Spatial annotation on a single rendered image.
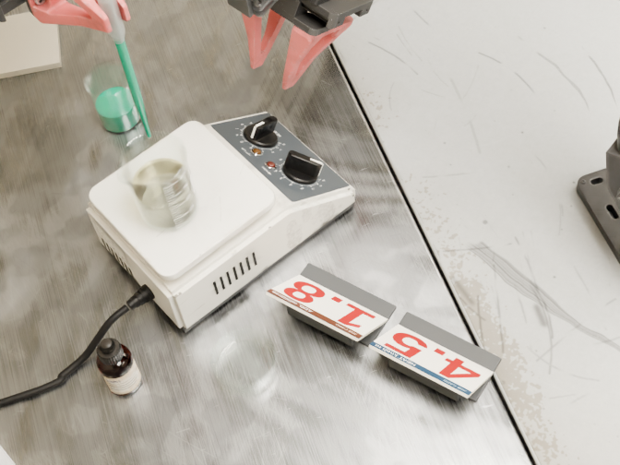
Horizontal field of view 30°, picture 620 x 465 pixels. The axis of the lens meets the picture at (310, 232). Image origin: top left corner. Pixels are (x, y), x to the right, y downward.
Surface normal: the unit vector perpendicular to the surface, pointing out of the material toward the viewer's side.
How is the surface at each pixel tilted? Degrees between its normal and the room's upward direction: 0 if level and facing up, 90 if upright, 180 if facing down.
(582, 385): 0
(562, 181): 0
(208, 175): 0
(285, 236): 90
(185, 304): 90
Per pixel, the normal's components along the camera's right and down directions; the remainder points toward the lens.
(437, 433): -0.09, -0.54
